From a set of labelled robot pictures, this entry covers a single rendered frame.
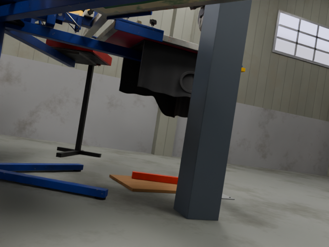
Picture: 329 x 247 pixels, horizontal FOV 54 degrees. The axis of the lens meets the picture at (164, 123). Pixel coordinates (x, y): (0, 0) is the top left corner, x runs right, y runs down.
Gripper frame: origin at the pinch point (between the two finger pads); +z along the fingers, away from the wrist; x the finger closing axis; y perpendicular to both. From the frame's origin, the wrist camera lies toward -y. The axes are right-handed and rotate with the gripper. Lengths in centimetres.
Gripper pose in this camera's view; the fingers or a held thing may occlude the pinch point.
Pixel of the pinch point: (199, 28)
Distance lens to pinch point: 217.9
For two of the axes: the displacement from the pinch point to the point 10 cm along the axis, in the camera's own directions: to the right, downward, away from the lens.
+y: 9.0, 1.5, 4.0
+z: -1.5, 9.9, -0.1
